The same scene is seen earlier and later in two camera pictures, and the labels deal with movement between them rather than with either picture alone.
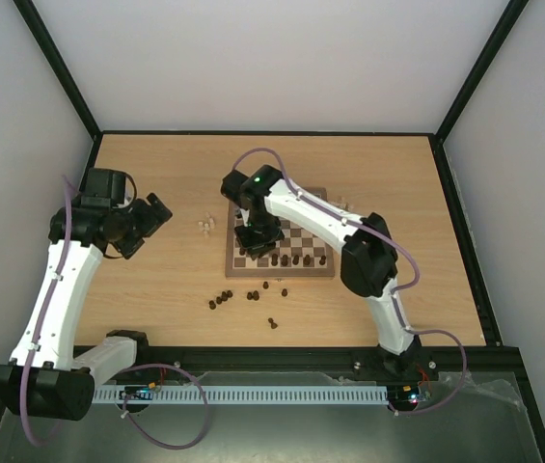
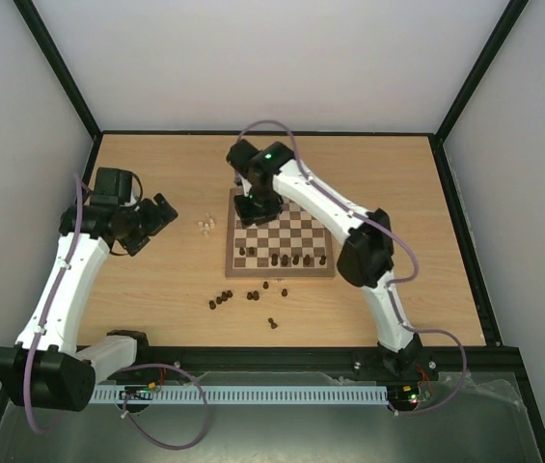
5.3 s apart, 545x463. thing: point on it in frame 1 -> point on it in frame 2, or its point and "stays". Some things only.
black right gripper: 258,236 -> 258,212
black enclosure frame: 199,363 stays
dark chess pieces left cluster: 225,297 stays
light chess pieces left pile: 206,227 stays
